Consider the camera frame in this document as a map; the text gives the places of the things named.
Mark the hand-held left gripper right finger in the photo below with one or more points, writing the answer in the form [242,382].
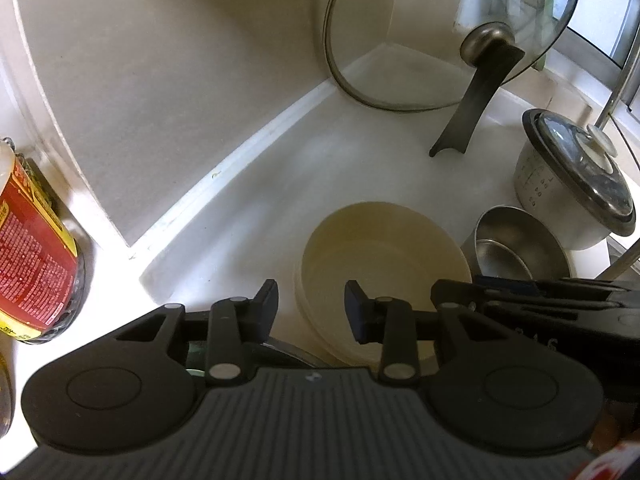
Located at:
[355,315]

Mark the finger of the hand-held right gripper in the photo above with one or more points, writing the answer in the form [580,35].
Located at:
[460,296]
[505,284]

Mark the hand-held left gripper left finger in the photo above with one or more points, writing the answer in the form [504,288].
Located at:
[267,306]

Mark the small stainless steel bowl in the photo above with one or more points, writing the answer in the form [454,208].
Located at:
[515,245]

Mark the large stainless steel plate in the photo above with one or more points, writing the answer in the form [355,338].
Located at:
[292,352]

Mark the cream plastic bowl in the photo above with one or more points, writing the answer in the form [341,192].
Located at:
[385,250]

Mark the person's right hand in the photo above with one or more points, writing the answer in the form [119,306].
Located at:
[610,422]

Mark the metal cooker pot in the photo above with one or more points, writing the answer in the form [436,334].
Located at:
[545,200]

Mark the dark-rimmed pot lid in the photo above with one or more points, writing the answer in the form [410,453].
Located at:
[575,160]

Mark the chrome rack stand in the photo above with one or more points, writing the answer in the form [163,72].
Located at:
[622,85]

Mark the dark oil bottle yellow tag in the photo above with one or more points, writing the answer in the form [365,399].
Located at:
[4,400]

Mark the green hanging cloth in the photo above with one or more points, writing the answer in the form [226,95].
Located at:
[537,5]

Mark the window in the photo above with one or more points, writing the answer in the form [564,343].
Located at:
[600,5]

